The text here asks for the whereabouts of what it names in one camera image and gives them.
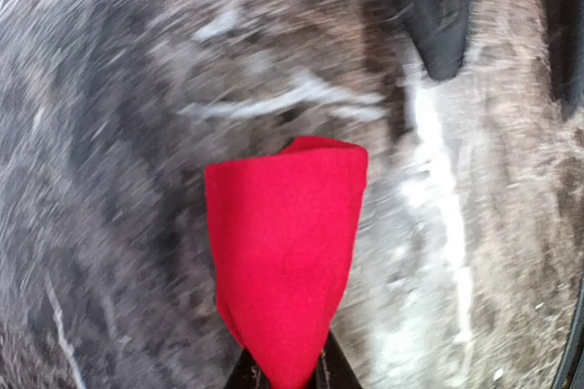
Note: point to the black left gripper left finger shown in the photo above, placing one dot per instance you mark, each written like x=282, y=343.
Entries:
x=246, y=374

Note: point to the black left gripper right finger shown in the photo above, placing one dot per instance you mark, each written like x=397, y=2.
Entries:
x=333, y=370

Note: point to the red sock with white pattern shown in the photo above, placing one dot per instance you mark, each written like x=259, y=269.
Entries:
x=282, y=233

